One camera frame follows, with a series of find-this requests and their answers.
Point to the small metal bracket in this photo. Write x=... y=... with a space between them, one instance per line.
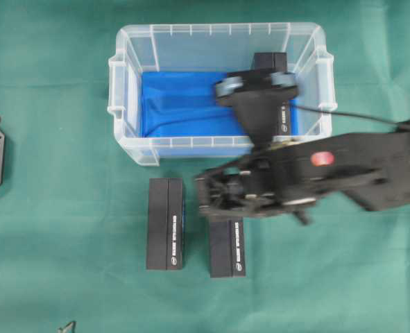
x=68 y=328

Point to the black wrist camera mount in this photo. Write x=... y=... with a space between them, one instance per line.
x=255 y=102

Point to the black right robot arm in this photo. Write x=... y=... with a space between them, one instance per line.
x=371 y=169

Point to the clear plastic storage case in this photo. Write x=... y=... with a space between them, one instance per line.
x=217 y=48

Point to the blue cloth case liner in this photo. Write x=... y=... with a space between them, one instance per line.
x=180 y=104

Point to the black RealSense D415 box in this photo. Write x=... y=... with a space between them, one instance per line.
x=166 y=224

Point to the black RealSense D435i box top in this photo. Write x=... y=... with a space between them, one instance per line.
x=277 y=61

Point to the black realsense d435i box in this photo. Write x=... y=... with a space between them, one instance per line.
x=277 y=61
x=227 y=247

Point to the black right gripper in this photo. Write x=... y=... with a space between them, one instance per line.
x=244 y=188

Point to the black RealSense D435i box bottom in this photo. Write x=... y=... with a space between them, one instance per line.
x=227 y=247

